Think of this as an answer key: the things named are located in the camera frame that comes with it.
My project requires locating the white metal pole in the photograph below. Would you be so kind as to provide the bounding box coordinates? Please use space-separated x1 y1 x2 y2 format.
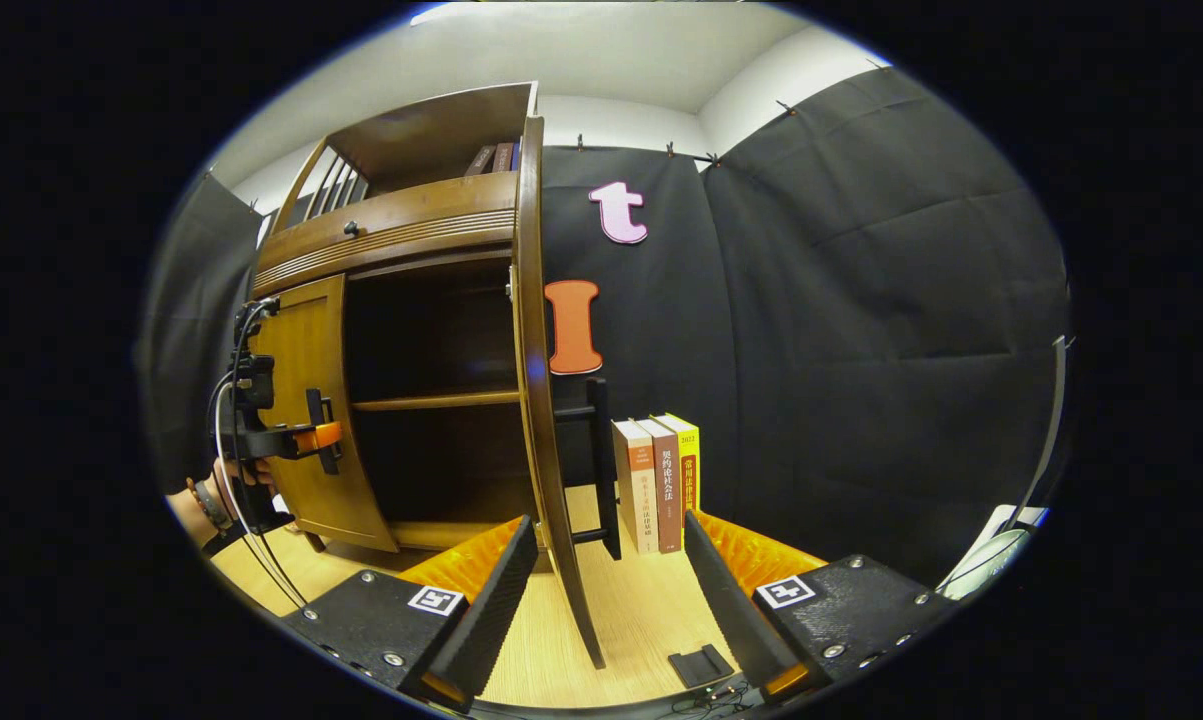
1001 335 1074 531

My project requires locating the white cable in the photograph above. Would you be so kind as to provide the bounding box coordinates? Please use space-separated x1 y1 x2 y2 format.
213 380 302 601

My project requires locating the wooden shoe cabinet door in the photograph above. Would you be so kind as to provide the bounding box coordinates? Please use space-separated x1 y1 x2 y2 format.
511 115 624 669
249 275 400 553

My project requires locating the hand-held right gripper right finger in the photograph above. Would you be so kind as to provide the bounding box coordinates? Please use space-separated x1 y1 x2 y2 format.
683 510 962 704

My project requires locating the wooden double-door shoe cabinet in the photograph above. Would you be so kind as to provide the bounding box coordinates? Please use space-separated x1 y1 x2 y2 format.
249 82 562 556

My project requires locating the dark wrist band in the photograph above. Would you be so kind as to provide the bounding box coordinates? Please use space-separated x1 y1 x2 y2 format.
189 478 234 533

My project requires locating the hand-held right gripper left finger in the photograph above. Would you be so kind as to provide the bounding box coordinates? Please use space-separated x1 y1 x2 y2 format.
281 515 540 713

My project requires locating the white and orange book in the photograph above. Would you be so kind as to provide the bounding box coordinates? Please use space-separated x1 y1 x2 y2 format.
612 419 658 555

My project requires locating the large ceiling light panel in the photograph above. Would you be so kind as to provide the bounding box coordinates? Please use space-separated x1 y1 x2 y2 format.
409 2 527 28

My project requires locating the round white base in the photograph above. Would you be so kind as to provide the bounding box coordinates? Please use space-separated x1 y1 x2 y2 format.
939 505 1050 601

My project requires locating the black cable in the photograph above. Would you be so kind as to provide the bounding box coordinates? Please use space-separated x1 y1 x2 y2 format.
206 300 310 609

